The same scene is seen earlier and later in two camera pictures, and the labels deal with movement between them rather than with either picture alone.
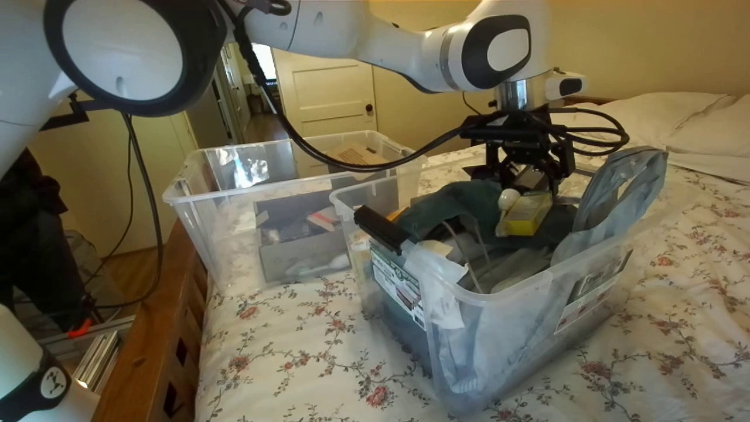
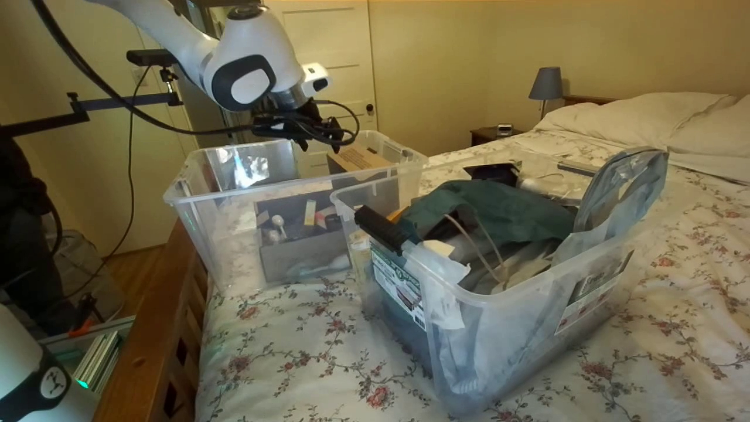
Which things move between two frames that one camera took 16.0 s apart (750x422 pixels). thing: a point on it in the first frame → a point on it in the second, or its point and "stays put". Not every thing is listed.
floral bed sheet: [673, 351] stays put
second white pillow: [716, 139] stays put
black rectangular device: [381, 223] stays put
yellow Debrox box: [525, 214] → [310, 211]
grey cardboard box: [300, 237] stays put
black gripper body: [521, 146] → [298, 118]
